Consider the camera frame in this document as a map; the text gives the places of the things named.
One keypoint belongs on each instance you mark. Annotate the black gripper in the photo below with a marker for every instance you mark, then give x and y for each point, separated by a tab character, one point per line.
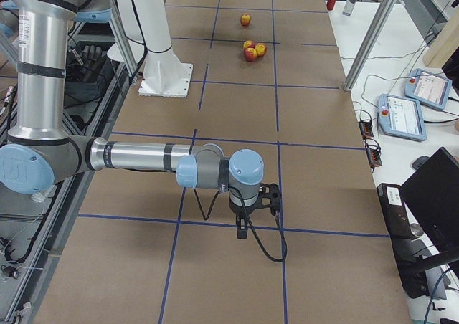
243	211

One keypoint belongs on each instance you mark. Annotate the front red yellow apple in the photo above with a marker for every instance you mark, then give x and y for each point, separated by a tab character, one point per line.
250	54

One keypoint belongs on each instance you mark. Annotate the black box with label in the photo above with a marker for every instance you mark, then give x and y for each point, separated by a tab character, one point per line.
395	213

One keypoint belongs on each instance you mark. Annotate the right red yellow apple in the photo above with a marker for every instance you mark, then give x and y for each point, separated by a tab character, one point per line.
260	49

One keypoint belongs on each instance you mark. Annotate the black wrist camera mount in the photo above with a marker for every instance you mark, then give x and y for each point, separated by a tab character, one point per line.
270	198

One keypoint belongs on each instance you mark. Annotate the near teach pendant tablet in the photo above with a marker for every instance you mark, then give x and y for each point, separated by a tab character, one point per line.
401	117

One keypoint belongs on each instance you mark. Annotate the black laptop computer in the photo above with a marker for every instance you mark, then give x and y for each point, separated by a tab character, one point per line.
431	194

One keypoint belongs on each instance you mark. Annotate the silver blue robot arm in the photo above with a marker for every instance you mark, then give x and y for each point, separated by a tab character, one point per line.
39	153

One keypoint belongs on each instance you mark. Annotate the orange black connector board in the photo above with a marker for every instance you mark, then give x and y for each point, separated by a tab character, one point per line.
373	152
365	125

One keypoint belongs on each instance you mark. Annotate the lower orange black connector board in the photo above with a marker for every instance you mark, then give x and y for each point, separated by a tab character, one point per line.
373	152

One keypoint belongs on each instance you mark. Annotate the lone red yellow apple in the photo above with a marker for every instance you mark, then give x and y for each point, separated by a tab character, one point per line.
245	20

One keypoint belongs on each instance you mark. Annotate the wooden board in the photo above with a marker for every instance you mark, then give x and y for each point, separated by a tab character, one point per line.
444	45

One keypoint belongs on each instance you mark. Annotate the aluminium frame post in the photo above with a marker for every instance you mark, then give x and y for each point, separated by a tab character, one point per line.
374	30

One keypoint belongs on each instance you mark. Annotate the upper orange black connector board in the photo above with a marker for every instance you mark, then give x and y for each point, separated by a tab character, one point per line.
365	125

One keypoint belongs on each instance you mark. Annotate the far teach pendant tablet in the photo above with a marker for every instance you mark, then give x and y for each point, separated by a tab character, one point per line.
428	88

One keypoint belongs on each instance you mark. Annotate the back red yellow apple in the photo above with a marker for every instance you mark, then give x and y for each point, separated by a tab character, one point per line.
248	44

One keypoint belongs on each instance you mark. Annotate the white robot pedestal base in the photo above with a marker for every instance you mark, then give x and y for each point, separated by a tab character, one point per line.
147	30

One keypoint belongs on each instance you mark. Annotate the grey computer mouse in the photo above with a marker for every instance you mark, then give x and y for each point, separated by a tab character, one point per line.
419	162

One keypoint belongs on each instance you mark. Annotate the teach pendant tablet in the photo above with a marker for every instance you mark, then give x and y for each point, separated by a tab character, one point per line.
401	117
428	88

